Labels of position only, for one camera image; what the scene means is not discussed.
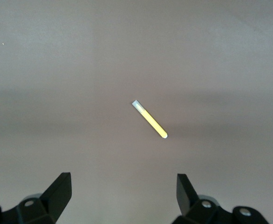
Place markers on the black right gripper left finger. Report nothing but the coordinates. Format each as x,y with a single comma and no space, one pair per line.
57,196

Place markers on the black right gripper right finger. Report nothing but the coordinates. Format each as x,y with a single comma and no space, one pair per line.
187,198

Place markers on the yellow marker pen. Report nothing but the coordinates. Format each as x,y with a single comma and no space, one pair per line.
152,122

